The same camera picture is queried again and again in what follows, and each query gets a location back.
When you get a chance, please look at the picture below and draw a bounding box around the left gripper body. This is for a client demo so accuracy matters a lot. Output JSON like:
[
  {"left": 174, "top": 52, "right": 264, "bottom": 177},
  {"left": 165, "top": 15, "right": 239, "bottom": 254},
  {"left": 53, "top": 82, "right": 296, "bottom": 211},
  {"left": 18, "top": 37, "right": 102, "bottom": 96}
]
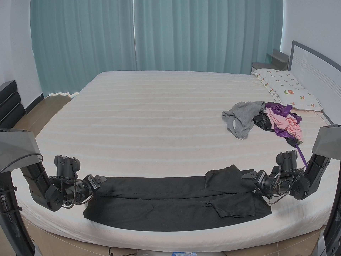
[{"left": 85, "top": 174, "right": 107, "bottom": 194}]

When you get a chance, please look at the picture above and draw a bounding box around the grey bedside table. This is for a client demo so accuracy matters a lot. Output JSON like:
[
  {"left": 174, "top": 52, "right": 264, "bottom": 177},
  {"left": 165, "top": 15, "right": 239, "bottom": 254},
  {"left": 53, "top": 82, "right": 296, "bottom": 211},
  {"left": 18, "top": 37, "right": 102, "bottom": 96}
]
[{"left": 252, "top": 49, "right": 289, "bottom": 71}]

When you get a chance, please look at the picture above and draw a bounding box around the pile of clothes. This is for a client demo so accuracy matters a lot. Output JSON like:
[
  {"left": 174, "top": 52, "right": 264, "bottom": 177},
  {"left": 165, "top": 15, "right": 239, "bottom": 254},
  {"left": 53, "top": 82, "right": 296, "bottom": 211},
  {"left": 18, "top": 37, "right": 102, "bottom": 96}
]
[{"left": 253, "top": 102, "right": 307, "bottom": 167}]

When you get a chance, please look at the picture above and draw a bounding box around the blue-green curtain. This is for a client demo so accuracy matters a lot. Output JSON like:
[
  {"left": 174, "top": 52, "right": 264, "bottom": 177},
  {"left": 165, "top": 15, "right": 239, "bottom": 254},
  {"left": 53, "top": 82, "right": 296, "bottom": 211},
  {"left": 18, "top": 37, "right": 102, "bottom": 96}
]
[
  {"left": 31, "top": 0, "right": 137, "bottom": 97},
  {"left": 133, "top": 0, "right": 283, "bottom": 74}
]

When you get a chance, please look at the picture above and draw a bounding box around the grey garment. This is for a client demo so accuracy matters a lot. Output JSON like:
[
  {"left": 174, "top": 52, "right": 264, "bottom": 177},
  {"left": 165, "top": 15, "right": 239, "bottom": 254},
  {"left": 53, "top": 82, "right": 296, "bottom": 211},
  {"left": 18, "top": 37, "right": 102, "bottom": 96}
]
[{"left": 222, "top": 101, "right": 267, "bottom": 140}]

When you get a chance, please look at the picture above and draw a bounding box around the black T-shirt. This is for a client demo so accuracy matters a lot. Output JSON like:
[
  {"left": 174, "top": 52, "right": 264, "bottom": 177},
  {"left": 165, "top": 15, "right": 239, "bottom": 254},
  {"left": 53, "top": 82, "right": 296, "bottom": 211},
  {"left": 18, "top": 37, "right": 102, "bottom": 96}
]
[{"left": 83, "top": 164, "right": 272, "bottom": 231}]

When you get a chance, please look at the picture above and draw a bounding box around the black chest of drawers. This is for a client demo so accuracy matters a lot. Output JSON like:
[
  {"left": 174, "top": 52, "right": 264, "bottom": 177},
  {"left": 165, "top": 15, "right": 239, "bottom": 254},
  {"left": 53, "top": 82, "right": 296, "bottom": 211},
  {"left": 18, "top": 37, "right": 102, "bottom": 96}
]
[{"left": 0, "top": 80, "right": 26, "bottom": 129}]

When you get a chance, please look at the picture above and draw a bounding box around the white printed pillow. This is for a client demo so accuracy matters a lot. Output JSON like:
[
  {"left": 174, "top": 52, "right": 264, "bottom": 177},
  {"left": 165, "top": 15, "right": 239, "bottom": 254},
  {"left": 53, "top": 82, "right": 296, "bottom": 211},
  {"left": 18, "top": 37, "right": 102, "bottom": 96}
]
[{"left": 251, "top": 68, "right": 323, "bottom": 112}]

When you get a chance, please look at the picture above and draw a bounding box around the bed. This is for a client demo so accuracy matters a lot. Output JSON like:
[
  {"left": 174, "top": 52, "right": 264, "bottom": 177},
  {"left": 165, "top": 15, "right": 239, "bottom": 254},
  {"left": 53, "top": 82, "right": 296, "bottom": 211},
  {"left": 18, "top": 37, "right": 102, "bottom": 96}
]
[{"left": 13, "top": 40, "right": 341, "bottom": 250}]

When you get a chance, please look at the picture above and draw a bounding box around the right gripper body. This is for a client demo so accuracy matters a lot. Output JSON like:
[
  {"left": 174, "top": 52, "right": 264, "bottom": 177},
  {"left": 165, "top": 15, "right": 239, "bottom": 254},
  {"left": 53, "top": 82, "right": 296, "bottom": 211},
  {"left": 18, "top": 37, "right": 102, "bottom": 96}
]
[{"left": 254, "top": 170, "right": 270, "bottom": 192}]

